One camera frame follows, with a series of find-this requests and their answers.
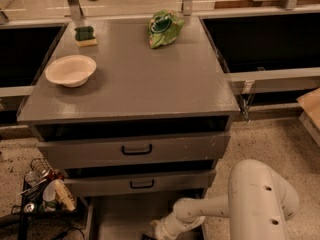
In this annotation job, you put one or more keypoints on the grey top drawer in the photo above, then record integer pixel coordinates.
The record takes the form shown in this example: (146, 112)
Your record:
(134, 150)

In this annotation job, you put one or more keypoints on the green yellow sponge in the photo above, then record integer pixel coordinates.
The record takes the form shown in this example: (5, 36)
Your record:
(84, 36)

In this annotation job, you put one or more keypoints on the grey middle drawer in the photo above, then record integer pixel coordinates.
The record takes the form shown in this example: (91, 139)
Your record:
(140, 183)

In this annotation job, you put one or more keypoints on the grey open bottom drawer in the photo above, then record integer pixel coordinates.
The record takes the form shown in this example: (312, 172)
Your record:
(128, 216)

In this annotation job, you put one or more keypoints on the green chip bag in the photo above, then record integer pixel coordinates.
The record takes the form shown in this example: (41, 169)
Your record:
(164, 28)

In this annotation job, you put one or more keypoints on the grey drawer cabinet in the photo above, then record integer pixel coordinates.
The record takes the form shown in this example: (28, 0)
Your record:
(137, 91)

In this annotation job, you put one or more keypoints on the white paper bowl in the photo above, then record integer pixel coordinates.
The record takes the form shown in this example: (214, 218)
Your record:
(70, 71)

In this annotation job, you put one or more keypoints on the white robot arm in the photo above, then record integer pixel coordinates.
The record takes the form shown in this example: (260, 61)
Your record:
(258, 204)

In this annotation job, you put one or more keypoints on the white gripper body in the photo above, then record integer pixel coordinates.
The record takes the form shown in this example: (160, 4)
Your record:
(162, 228)

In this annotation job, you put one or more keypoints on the brown cardboard box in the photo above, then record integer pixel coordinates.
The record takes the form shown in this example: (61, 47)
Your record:
(310, 103)

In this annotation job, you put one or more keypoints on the white cup in rack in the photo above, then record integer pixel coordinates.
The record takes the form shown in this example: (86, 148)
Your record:
(50, 193)

